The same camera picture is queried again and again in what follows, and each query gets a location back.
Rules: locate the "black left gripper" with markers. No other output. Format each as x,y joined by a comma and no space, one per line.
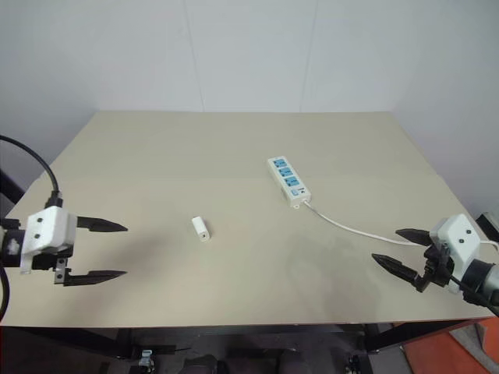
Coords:
44,260

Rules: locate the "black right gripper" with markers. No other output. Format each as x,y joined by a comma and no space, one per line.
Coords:
436,269

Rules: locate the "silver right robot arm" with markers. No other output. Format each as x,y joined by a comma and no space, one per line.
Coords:
481,276

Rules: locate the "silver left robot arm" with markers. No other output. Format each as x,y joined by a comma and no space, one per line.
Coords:
9,249

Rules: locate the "white plug adapter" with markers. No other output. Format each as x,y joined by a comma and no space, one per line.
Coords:
202,230

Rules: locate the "white power strip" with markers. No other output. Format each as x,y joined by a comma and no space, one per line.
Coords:
287,181

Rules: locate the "black object beside table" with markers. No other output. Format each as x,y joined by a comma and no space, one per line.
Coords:
489,226

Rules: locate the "dark object beside table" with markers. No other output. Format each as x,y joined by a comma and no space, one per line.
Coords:
9,192

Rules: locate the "silver metal clamp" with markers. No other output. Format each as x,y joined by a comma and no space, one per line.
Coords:
146,357

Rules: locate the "dark rounded shape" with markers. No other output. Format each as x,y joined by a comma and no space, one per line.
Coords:
200,365

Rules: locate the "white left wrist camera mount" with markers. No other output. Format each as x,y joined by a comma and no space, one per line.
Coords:
48,230

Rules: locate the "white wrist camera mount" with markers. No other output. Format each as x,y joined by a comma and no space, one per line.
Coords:
458,233
48,230

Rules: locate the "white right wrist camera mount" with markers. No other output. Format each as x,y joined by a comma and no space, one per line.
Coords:
458,233

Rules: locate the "black table frame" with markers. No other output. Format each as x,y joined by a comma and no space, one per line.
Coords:
249,330

